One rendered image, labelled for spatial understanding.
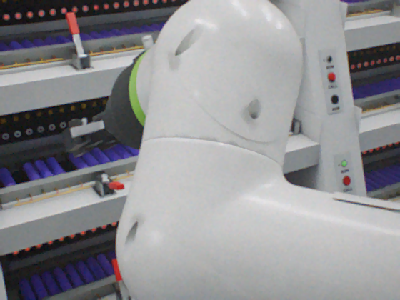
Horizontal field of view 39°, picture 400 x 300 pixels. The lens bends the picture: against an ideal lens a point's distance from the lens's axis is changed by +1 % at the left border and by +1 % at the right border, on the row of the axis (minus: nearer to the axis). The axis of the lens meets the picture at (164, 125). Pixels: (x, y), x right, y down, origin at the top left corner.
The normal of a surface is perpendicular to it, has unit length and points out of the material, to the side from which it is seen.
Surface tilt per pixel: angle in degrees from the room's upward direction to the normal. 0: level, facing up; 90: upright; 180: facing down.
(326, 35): 90
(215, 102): 70
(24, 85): 109
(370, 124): 20
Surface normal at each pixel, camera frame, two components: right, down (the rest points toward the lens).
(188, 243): -0.14, -0.21
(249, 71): 0.22, -0.14
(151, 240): -0.54, -0.22
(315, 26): 0.43, 0.01
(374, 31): 0.46, 0.34
